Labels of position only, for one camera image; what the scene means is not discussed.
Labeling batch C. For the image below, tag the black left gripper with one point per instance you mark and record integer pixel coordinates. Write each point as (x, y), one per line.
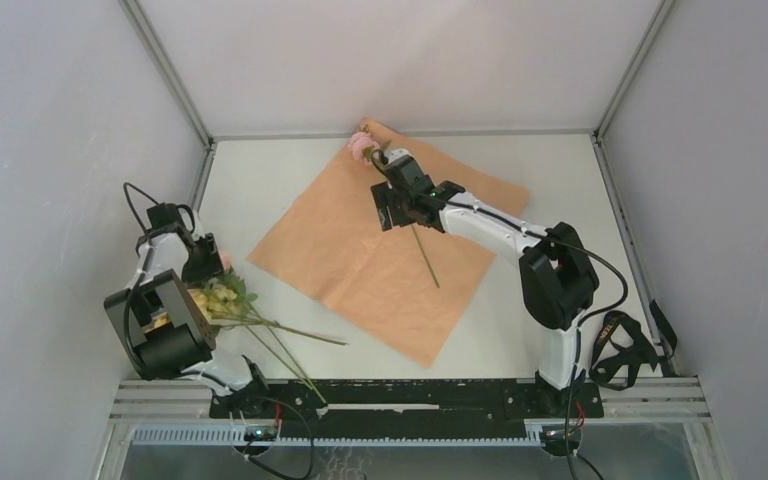
(213, 267)

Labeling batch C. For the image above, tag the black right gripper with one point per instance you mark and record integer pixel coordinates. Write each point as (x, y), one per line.
(385, 194)

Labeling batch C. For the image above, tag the yellow fake flower bunch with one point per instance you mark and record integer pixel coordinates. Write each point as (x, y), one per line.
(226, 303)

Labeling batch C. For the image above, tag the pink fake rose stem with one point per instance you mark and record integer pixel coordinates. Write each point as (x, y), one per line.
(362, 145)

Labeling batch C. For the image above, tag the orange wrapping paper sheet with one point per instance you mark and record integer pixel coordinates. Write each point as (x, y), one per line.
(330, 247)

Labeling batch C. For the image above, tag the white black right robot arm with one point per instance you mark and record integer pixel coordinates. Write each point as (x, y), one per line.
(563, 284)

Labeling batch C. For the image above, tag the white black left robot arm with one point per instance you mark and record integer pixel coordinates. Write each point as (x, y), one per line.
(164, 333)

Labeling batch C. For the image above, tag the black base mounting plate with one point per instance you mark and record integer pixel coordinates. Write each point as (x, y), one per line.
(369, 424)

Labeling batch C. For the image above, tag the white cable duct strip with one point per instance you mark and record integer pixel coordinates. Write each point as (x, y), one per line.
(217, 435)

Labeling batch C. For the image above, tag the aluminium front frame rail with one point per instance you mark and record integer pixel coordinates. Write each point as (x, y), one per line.
(656, 400)

